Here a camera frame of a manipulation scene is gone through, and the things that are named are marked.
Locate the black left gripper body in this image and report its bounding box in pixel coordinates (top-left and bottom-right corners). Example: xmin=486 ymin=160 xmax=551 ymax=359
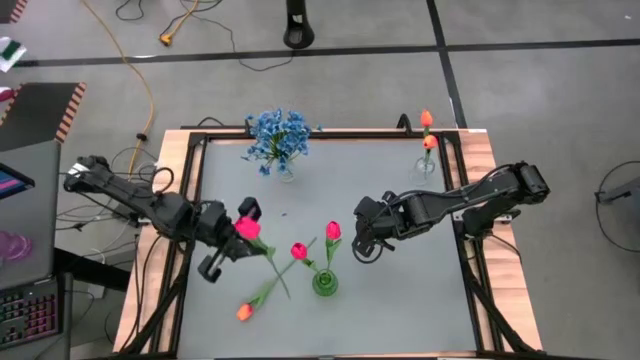
xmin=197 ymin=196 xmax=263 ymax=284

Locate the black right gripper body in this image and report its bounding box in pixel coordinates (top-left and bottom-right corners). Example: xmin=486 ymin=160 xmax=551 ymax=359
xmin=363 ymin=195 xmax=401 ymax=251

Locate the orange artificial tulip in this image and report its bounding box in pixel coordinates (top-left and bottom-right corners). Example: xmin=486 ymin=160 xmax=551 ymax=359
xmin=418 ymin=108 xmax=435 ymax=136
xmin=422 ymin=133 xmax=440 ymax=169
xmin=235 ymin=236 xmax=319 ymax=322

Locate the blue artificial flower bunch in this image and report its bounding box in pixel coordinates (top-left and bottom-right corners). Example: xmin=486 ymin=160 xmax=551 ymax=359
xmin=272 ymin=108 xmax=324 ymax=161
xmin=241 ymin=113 xmax=296 ymax=177

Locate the green patterned glass vase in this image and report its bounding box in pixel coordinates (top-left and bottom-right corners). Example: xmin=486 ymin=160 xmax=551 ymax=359
xmin=311 ymin=268 xmax=340 ymax=298

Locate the clear ribbed glass vase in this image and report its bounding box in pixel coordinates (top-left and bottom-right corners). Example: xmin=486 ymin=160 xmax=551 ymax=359
xmin=410 ymin=155 xmax=437 ymax=187

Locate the clear round-bellied glass vase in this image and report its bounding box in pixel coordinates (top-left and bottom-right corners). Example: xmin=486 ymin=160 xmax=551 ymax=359
xmin=277 ymin=158 xmax=297 ymax=184

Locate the grey laptop lid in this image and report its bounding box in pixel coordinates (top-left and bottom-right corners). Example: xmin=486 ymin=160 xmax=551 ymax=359
xmin=0 ymin=139 xmax=62 ymax=294

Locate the backlit black keyboard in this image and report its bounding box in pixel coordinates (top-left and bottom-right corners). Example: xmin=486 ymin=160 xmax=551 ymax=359
xmin=0 ymin=279 xmax=66 ymax=351

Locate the large black striped-edge mat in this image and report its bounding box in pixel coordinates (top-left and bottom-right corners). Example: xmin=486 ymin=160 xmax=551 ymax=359
xmin=0 ymin=82 xmax=87 ymax=154

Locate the small black striped-edge mat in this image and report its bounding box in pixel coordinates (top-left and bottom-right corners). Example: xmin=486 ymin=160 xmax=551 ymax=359
xmin=0 ymin=0 xmax=29 ymax=25

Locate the black aluminium table frame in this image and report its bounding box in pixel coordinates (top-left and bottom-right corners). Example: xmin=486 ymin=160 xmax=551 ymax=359
xmin=112 ymin=127 xmax=546 ymax=360

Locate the long yellow floor cable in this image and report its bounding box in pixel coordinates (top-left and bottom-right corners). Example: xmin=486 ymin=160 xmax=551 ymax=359
xmin=79 ymin=0 xmax=154 ymax=176

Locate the long black floor cable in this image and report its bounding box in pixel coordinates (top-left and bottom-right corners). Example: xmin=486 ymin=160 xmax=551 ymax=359
xmin=169 ymin=0 xmax=296 ymax=72

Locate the yellow cable with plug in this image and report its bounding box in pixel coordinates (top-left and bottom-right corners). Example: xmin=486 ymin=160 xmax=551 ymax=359
xmin=158 ymin=0 xmax=201 ymax=47

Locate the short black floor cable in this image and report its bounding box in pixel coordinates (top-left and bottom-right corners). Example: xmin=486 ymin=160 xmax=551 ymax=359
xmin=114 ymin=0 xmax=146 ymax=22

